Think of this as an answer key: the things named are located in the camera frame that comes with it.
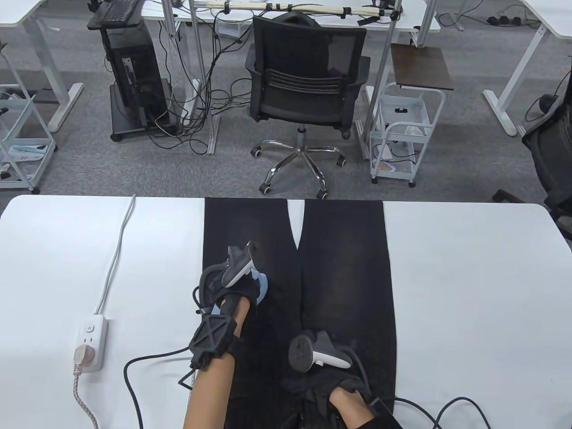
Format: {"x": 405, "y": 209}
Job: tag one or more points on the person's left hand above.
{"x": 237, "y": 297}

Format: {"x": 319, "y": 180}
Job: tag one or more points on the person's right hand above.
{"x": 321, "y": 384}

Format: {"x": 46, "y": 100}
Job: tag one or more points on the light blue electric iron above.
{"x": 262, "y": 290}

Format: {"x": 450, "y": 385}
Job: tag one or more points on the grey white handheld controller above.
{"x": 239, "y": 268}
{"x": 301, "y": 353}

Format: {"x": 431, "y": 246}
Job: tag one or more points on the black trousers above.
{"x": 344, "y": 268}

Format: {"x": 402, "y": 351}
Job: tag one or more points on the person's right forearm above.
{"x": 351, "y": 411}

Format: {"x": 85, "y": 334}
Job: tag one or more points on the person's left forearm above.
{"x": 210, "y": 393}

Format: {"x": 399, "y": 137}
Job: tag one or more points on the black lattice wrist module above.
{"x": 212, "y": 339}

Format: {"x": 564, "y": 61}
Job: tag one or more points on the black wrist box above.
{"x": 382, "y": 409}

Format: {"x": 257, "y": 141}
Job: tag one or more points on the white power strip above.
{"x": 96, "y": 330}

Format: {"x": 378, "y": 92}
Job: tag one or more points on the white table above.
{"x": 469, "y": 290}

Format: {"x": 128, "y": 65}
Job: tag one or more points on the black rolling computer stand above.
{"x": 138, "y": 127}

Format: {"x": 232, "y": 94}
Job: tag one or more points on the black mesh office chair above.
{"x": 304, "y": 103}

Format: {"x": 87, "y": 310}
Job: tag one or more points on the black computer tower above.
{"x": 134, "y": 71}

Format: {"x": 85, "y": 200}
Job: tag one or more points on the white rolling cart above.
{"x": 404, "y": 111}

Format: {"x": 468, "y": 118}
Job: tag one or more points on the dark brown side table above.
{"x": 420, "y": 67}

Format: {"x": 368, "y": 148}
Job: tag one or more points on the black keyboard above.
{"x": 118, "y": 10}

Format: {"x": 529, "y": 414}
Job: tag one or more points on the black high-back mesh chair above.
{"x": 549, "y": 152}

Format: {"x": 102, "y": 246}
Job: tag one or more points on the long white desk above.
{"x": 411, "y": 18}

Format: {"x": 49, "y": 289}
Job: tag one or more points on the white desk with angled leg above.
{"x": 18, "y": 11}

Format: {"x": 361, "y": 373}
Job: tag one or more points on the black floor power strip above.
{"x": 502, "y": 20}

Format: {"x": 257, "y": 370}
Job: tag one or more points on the white desk with foot bar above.
{"x": 549, "y": 18}

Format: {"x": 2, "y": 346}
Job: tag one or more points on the aluminium frame post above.
{"x": 380, "y": 80}
{"x": 203, "y": 76}

